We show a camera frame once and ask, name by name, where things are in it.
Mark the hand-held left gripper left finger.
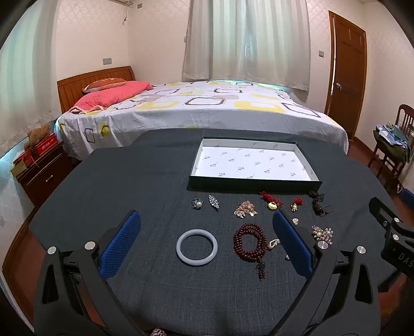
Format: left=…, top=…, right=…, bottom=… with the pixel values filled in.
left=32, top=210, right=152, bottom=336

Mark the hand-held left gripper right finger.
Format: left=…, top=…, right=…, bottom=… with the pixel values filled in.
left=262, top=210, right=380, bottom=336

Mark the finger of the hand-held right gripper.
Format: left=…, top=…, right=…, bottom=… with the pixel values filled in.
left=390, top=218, right=414, bottom=241
left=369, top=197, right=414, bottom=228

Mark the white pearl bracelet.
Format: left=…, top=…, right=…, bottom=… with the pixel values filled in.
left=268, top=238, right=292, bottom=261

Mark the pearl cluster brooch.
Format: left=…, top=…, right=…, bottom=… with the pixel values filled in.
left=311, top=225, right=334, bottom=243

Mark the red tassel gold charm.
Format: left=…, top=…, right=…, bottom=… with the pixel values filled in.
left=259, top=190, right=283, bottom=211

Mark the dark bead cord bracelet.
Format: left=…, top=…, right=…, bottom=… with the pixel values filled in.
left=307, top=190, right=334, bottom=216

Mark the dark red wooden bead necklace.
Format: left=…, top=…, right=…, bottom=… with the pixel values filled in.
left=233, top=223, right=269, bottom=281

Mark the white jade bangle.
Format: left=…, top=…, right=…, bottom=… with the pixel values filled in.
left=176, top=228, right=218, bottom=266

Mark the gold crystal chain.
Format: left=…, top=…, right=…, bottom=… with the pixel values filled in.
left=233, top=200, right=258, bottom=219

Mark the shallow green cardboard tray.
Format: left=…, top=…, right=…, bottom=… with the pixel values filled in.
left=188, top=137, right=323, bottom=192

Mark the wooden chair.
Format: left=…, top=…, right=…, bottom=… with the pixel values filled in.
left=367, top=104, right=414, bottom=181

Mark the dark grey tablecloth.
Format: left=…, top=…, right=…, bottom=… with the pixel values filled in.
left=29, top=128, right=414, bottom=336

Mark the pile of clothes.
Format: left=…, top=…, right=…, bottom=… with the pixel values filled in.
left=375, top=122, right=413, bottom=162

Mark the dark wooden nightstand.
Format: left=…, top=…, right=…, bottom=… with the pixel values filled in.
left=18, top=140, right=73, bottom=207

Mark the large red gift box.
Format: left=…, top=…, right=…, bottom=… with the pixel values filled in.
left=27, top=133, right=59, bottom=157

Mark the small red gift box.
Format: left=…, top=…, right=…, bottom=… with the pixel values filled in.
left=13, top=151, right=39, bottom=169

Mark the brown teddy bear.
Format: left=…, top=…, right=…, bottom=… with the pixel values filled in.
left=23, top=124, right=52, bottom=151

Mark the brown wooden door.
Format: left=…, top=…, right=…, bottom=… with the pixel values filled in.
left=325, top=10, right=367, bottom=139

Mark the pink pillow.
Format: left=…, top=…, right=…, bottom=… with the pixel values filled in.
left=69, top=81, right=152, bottom=113

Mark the bed with printed sheet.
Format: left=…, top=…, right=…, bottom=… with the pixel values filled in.
left=53, top=81, right=350, bottom=162

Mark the orange pillow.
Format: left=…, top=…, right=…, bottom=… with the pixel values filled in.
left=82, top=78, right=127, bottom=94

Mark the wooden headboard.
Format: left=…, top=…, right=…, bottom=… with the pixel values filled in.
left=57, top=66, right=136, bottom=113

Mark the sheer side curtain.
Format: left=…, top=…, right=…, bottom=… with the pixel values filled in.
left=0, top=0, right=62, bottom=149

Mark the white window curtain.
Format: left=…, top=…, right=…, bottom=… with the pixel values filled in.
left=182, top=0, right=319, bottom=93

